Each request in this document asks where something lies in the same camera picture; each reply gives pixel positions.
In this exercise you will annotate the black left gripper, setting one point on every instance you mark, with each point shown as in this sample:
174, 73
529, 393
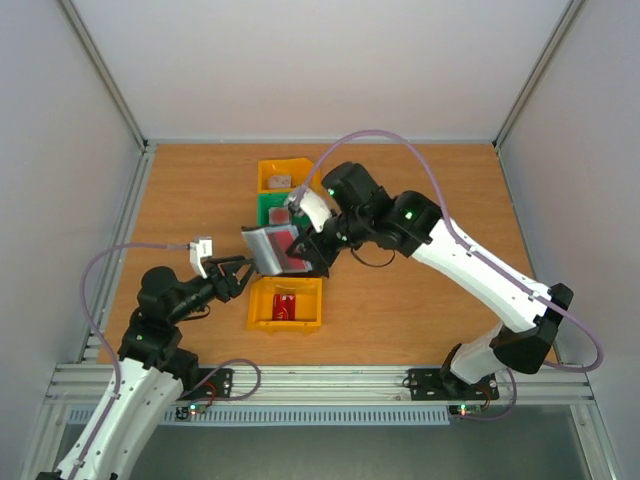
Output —
223, 286

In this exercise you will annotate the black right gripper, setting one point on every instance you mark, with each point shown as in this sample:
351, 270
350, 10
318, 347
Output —
323, 245

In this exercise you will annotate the red credit card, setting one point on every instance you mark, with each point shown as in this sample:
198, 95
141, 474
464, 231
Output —
280, 237

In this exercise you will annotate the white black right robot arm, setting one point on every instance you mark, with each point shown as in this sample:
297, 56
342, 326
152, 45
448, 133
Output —
412, 225

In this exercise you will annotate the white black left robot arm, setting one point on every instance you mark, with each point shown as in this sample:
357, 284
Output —
151, 371

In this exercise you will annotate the white red-circle cards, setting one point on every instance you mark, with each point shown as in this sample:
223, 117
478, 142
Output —
279, 216

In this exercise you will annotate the red card in bin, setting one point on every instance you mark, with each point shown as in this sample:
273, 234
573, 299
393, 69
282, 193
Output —
284, 307

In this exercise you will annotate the beige patterned cards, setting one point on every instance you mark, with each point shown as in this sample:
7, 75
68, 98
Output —
279, 181

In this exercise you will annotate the near yellow plastic bin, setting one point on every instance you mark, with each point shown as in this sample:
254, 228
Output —
309, 296

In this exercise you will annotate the yellow plastic bin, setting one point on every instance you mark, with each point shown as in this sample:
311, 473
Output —
309, 296
297, 168

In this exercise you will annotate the green plastic bin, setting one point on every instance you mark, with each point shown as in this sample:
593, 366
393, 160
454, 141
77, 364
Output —
266, 201

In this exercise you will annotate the far yellow plastic bin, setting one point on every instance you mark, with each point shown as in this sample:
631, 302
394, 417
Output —
297, 168

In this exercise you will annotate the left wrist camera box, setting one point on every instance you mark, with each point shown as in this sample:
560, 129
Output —
200, 249

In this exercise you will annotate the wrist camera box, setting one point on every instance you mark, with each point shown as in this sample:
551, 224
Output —
200, 249
304, 200

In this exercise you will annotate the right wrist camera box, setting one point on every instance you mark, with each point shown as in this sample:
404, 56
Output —
304, 200

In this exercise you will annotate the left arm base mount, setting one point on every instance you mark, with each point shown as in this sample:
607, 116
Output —
218, 385

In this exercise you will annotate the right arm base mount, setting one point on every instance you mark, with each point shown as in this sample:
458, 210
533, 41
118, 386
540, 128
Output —
426, 384

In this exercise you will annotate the aluminium front rail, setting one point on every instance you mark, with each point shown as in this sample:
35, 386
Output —
340, 385

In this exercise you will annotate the slotted grey cable duct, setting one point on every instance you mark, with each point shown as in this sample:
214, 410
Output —
271, 416

